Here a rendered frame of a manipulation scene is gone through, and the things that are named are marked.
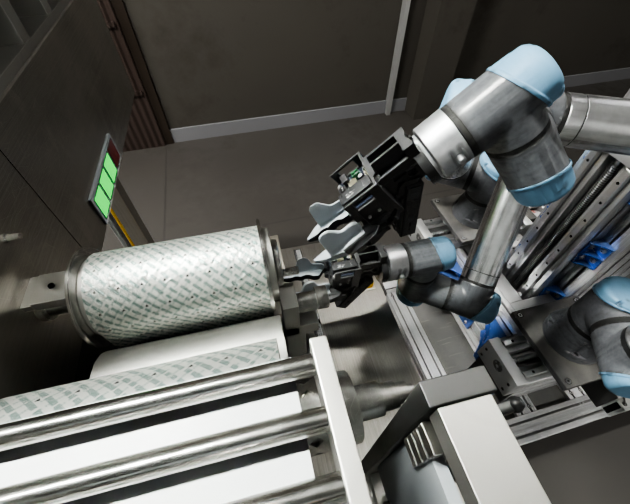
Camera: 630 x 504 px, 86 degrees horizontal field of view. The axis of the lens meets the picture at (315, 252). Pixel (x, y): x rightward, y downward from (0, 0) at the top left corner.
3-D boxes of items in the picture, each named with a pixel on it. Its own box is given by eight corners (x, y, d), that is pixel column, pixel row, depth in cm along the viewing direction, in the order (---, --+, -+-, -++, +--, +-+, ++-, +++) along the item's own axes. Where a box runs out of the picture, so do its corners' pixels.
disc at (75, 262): (114, 364, 50) (56, 312, 39) (111, 364, 50) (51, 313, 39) (127, 285, 60) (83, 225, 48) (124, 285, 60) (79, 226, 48)
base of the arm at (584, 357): (575, 307, 97) (598, 288, 89) (617, 356, 88) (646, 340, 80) (530, 319, 95) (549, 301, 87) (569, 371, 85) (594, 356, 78)
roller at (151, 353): (296, 404, 52) (292, 378, 43) (124, 448, 49) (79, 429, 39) (283, 335, 60) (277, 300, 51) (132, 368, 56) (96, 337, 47)
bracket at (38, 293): (72, 304, 46) (64, 296, 44) (25, 313, 45) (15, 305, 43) (79, 275, 49) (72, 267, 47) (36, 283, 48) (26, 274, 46)
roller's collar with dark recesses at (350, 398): (360, 448, 32) (368, 434, 27) (299, 465, 31) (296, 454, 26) (341, 382, 36) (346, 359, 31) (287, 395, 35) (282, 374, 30)
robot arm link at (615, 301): (616, 305, 86) (657, 274, 76) (632, 354, 78) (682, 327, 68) (565, 294, 88) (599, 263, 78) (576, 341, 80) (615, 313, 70)
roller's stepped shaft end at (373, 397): (415, 410, 33) (423, 401, 30) (357, 426, 32) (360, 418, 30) (402, 378, 35) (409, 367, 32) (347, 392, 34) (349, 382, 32)
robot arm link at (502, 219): (571, 109, 71) (484, 318, 81) (515, 99, 74) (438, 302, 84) (597, 91, 60) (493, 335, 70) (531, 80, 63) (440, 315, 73)
